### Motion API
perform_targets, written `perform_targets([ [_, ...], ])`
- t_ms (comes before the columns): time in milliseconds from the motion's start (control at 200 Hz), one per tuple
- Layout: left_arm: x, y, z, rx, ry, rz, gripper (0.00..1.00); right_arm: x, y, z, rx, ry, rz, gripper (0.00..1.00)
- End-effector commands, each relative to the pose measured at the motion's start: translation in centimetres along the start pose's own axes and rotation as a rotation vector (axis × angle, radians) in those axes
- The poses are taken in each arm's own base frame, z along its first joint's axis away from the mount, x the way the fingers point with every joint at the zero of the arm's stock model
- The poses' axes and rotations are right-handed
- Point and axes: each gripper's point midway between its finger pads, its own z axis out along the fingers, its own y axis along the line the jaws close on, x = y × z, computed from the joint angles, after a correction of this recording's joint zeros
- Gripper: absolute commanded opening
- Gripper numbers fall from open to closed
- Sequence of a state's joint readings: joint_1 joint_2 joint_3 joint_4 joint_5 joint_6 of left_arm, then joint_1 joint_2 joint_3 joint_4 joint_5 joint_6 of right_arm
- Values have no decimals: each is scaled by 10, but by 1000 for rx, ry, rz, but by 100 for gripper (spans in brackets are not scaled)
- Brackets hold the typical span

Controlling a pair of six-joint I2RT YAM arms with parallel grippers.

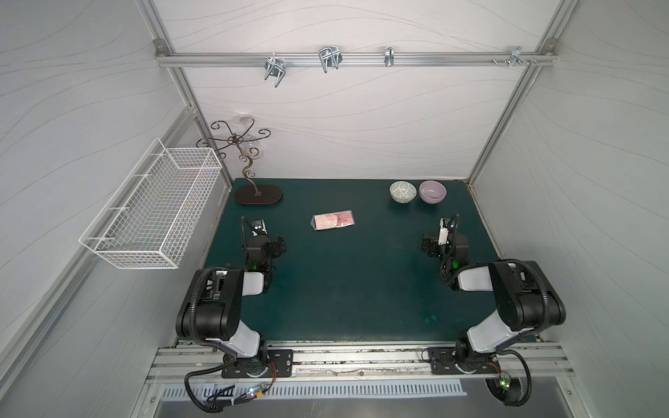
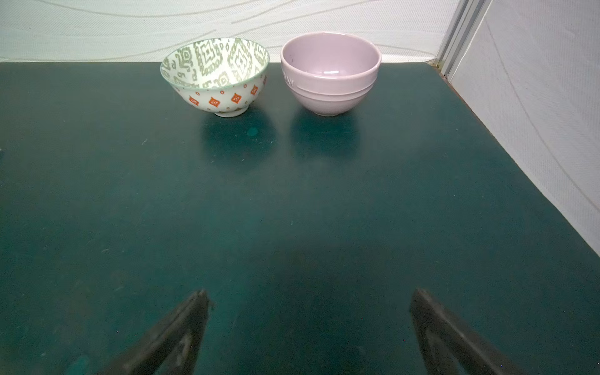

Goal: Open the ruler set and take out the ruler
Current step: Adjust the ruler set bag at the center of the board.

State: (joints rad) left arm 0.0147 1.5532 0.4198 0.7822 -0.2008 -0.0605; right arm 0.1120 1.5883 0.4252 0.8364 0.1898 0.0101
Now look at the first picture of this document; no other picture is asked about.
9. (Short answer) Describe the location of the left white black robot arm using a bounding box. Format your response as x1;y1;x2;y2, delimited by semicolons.
175;234;286;364

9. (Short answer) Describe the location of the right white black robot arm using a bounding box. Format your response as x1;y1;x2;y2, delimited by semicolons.
421;227;566;369

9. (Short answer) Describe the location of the brown metal jewelry stand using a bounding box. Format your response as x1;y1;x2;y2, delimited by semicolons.
206;117;283;207

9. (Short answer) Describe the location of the purple ceramic bowl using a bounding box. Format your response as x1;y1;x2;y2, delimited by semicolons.
418;180;448;205

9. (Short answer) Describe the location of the green patterned ceramic bowl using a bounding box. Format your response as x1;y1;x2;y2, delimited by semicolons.
390;180;417;204

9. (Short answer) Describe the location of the white vent strip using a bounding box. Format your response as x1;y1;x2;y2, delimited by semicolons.
193;378;467;400

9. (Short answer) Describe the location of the left metal hook clamp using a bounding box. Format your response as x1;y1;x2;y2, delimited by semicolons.
264;56;287;88

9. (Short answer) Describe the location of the metal hook clamp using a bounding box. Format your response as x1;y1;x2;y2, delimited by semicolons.
318;46;343;73
264;56;287;88

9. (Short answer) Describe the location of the small metal clamp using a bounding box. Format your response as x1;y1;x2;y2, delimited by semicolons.
384;46;395;68

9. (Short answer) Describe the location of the right metal bolt clamp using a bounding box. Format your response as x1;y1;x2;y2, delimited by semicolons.
491;47;538;68

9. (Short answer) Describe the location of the middle metal hook clamp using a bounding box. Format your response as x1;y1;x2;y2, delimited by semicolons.
318;46;343;73

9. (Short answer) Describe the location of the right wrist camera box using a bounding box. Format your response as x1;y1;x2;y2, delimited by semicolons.
437;219;453;246

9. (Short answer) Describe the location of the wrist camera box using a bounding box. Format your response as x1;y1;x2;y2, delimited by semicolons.
437;219;453;246
250;219;268;236

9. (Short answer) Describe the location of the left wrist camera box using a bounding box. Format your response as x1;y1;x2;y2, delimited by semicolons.
250;219;268;236

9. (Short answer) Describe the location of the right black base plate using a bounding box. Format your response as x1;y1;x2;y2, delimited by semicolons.
427;347;500;376

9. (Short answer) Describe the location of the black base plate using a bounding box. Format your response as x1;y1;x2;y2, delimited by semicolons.
427;347;500;376
221;348;294;379

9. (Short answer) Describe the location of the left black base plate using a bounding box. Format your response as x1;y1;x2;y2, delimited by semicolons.
221;348;294;379

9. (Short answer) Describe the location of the white wire basket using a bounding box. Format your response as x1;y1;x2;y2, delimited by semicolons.
78;139;221;270

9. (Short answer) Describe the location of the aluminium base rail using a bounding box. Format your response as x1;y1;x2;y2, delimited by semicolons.
146;341;576;383

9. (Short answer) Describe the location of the aluminium crossbar rail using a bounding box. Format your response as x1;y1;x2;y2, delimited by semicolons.
156;52;559;68

